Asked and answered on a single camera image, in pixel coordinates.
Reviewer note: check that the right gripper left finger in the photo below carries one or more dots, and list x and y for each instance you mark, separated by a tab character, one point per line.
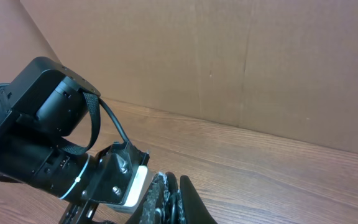
151	209

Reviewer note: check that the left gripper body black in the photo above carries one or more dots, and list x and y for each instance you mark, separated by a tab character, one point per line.
83	212

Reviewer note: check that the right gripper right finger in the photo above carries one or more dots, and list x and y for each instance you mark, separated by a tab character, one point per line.
192	210

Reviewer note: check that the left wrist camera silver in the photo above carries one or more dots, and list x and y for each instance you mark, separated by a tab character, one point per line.
120	179

